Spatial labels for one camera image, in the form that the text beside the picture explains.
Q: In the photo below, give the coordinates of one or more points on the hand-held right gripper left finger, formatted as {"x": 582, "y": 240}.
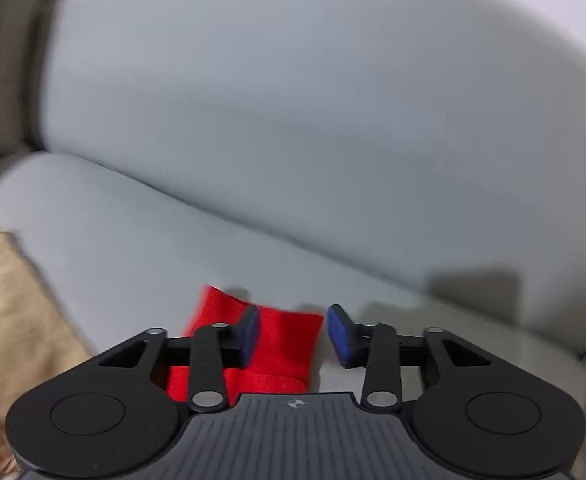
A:
{"x": 248, "y": 332}

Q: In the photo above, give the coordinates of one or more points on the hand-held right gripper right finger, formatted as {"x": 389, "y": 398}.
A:
{"x": 339, "y": 336}

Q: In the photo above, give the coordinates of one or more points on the red sweater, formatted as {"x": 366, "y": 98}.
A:
{"x": 283, "y": 350}

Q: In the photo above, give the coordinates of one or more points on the grey sofa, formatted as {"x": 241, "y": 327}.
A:
{"x": 273, "y": 135}

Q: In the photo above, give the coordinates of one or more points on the khaki pants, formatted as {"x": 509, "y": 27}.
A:
{"x": 13, "y": 335}

